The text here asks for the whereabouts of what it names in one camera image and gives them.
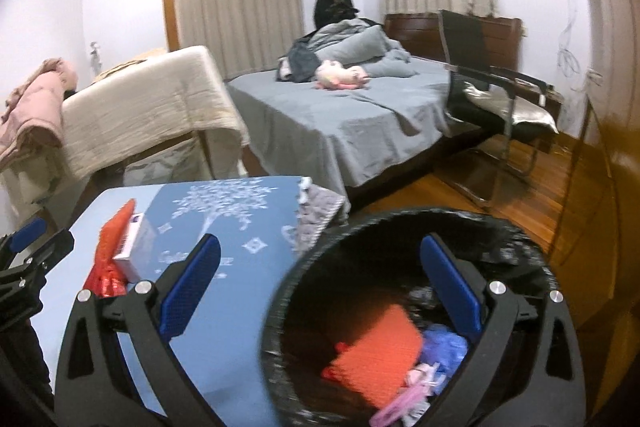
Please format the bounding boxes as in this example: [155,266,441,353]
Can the orange foam net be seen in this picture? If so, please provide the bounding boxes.
[321,305,423,409]
[93,198,136,280]

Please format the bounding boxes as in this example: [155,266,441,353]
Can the white small box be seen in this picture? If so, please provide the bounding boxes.
[113,212,156,283]

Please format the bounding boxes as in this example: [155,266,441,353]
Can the pink wrapper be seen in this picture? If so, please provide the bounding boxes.
[369,363,446,427]

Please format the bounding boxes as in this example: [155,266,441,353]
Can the black lined trash bin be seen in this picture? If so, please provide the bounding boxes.
[260,207,559,426]

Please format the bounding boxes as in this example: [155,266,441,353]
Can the pink jacket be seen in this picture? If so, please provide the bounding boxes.
[1,58,78,170]

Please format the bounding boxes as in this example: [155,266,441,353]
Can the wooden wardrobe door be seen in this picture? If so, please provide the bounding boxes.
[551,0,639,329]

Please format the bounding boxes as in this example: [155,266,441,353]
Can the beige quilt on rack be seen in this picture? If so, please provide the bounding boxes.
[61,46,248,180]

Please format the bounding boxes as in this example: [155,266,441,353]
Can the blue tree print tablecloth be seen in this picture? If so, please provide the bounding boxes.
[35,176,305,426]

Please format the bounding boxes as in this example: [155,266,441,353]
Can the bed with grey sheet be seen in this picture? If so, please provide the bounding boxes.
[227,57,449,194]

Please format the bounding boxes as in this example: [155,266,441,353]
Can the grey quilted mat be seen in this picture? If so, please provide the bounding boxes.
[295,183,345,256]

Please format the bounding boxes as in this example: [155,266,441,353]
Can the black cantilever chair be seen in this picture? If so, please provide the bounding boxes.
[437,10,558,209]

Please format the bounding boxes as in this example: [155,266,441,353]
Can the silver chair cushion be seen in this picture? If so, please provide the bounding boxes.
[463,81,558,133]

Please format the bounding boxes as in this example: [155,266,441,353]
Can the dark blue clothing on bed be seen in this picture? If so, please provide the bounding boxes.
[277,39,321,83]

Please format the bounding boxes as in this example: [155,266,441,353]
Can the pink plush toy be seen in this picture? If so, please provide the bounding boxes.
[314,60,370,91]

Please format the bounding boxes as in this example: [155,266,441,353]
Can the wooden headboard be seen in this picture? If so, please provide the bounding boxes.
[383,13,523,70]

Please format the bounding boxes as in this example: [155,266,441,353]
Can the grey folded duvet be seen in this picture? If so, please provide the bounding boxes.
[307,18,416,78]

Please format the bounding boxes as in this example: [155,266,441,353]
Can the coat stand with black coat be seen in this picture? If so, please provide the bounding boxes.
[314,0,359,30]

